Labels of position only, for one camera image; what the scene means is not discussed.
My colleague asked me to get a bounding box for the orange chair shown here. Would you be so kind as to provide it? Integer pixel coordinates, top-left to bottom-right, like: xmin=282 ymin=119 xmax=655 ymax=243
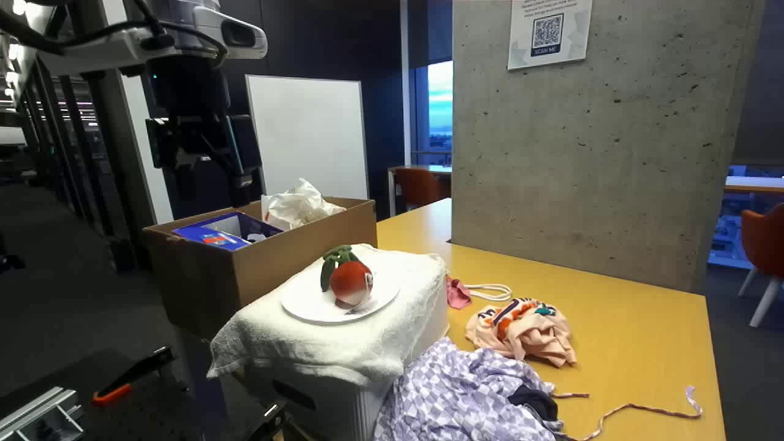
xmin=739 ymin=204 xmax=784 ymax=328

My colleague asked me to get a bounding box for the brown cardboard box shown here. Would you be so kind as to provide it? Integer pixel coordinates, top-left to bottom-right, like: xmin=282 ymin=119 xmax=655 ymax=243
xmin=142 ymin=199 xmax=378 ymax=337

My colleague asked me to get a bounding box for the purple patterned cloth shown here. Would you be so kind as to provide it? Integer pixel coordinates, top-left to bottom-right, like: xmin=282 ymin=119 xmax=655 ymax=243
xmin=373 ymin=337 xmax=567 ymax=441

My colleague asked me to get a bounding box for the orange handled clamp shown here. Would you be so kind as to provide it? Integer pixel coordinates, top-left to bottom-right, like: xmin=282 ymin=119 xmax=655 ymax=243
xmin=91 ymin=345 xmax=173 ymax=407

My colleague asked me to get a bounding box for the white towel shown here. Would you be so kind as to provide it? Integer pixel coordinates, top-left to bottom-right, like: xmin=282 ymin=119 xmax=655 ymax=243
xmin=208 ymin=243 xmax=447 ymax=386

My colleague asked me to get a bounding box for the white disposable plate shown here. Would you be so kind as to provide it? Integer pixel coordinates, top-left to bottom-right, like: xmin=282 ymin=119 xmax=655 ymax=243
xmin=280 ymin=263 xmax=401 ymax=326

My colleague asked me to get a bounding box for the beige string on table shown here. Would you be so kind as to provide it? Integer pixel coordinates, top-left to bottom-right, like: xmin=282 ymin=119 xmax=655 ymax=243
xmin=552 ymin=382 xmax=705 ymax=441

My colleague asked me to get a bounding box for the QR code paper sign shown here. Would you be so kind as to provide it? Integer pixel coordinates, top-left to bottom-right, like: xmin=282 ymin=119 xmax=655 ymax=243
xmin=507 ymin=0 xmax=592 ymax=70

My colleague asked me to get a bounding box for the white orange plastic bag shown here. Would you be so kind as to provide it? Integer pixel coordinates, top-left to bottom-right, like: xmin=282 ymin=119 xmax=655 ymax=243
xmin=263 ymin=178 xmax=343 ymax=230

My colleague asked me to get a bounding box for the white whiteboard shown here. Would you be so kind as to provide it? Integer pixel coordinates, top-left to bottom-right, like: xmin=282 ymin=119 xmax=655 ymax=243
xmin=246 ymin=77 xmax=367 ymax=199

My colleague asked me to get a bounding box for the peach patterned cloth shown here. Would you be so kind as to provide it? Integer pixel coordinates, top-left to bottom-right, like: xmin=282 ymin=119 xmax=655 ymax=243
xmin=465 ymin=296 xmax=579 ymax=367

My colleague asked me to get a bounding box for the white box under towel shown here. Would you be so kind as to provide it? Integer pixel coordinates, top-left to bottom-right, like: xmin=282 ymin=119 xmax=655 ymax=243
xmin=240 ymin=322 xmax=449 ymax=441

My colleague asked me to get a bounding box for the red strawberry plush toy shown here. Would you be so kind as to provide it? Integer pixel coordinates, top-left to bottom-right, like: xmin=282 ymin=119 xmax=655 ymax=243
xmin=322 ymin=244 xmax=373 ymax=309

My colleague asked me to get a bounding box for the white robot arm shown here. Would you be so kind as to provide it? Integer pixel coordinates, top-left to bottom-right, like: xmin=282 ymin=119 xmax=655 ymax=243
xmin=0 ymin=0 xmax=270 ymax=77

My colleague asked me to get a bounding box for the small pink cloth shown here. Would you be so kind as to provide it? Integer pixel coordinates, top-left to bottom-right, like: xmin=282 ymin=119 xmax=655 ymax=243
xmin=447 ymin=279 xmax=470 ymax=309

